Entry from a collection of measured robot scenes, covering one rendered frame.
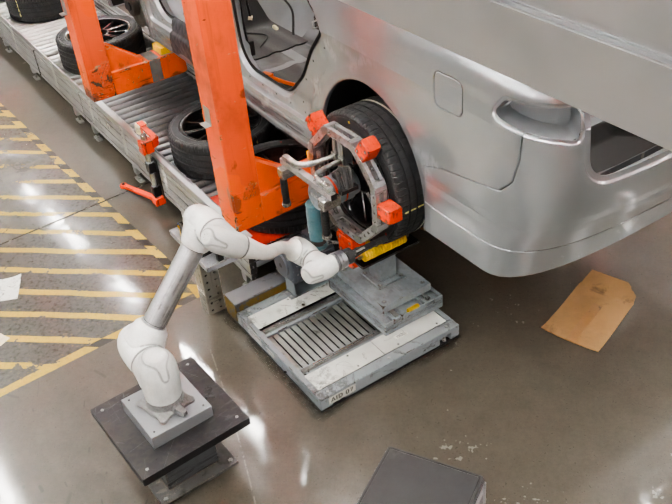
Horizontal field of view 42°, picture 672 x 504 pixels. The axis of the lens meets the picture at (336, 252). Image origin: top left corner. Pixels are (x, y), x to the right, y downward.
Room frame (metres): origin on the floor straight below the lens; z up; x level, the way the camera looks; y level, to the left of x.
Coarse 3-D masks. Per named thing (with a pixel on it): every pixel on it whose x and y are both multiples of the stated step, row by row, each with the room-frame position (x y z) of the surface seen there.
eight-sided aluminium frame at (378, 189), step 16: (320, 128) 3.49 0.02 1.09; (336, 128) 3.46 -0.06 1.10; (320, 144) 3.59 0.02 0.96; (352, 144) 3.28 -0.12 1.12; (320, 176) 3.60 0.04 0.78; (368, 176) 3.18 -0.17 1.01; (384, 192) 3.17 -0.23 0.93; (336, 208) 3.51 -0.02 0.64; (336, 224) 3.44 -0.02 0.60; (352, 224) 3.40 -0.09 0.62; (384, 224) 3.16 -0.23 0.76
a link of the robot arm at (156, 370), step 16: (144, 352) 2.61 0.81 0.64; (160, 352) 2.60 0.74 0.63; (144, 368) 2.54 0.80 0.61; (160, 368) 2.54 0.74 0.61; (176, 368) 2.58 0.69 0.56; (144, 384) 2.53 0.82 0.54; (160, 384) 2.52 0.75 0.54; (176, 384) 2.55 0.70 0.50; (160, 400) 2.51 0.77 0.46; (176, 400) 2.54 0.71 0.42
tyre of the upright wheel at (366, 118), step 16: (336, 112) 3.53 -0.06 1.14; (352, 112) 3.45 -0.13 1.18; (368, 112) 3.43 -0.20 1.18; (384, 112) 3.43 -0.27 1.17; (352, 128) 3.42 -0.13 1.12; (368, 128) 3.33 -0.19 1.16; (384, 128) 3.33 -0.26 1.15; (400, 128) 3.35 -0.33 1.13; (384, 144) 3.26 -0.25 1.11; (400, 144) 3.28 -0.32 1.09; (384, 160) 3.22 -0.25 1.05; (400, 160) 3.22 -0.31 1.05; (400, 176) 3.18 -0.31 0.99; (416, 176) 3.21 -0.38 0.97; (400, 192) 3.15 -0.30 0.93; (416, 192) 3.19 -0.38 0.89; (416, 208) 3.19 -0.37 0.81; (400, 224) 3.15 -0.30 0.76; (416, 224) 3.22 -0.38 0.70
